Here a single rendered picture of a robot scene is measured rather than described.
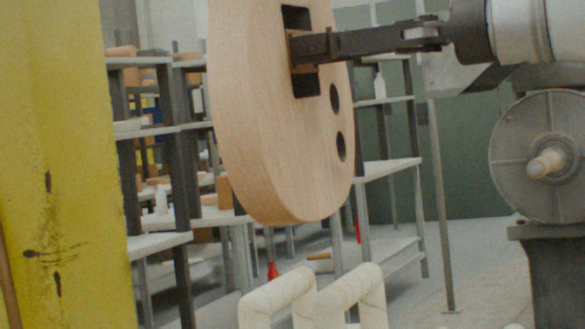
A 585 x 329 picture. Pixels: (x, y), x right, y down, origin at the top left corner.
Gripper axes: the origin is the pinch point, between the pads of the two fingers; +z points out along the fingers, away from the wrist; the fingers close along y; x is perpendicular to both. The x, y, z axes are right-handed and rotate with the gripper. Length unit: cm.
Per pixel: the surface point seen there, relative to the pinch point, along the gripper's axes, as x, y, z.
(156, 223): -55, 390, 210
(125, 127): -6, 318, 184
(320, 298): -25.3, -9.3, -1.3
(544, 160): -20, 78, -15
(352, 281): -25.1, -1.8, -2.6
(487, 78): -5, 99, -4
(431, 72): -3, 69, 1
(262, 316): -26.9, -8.9, 5.3
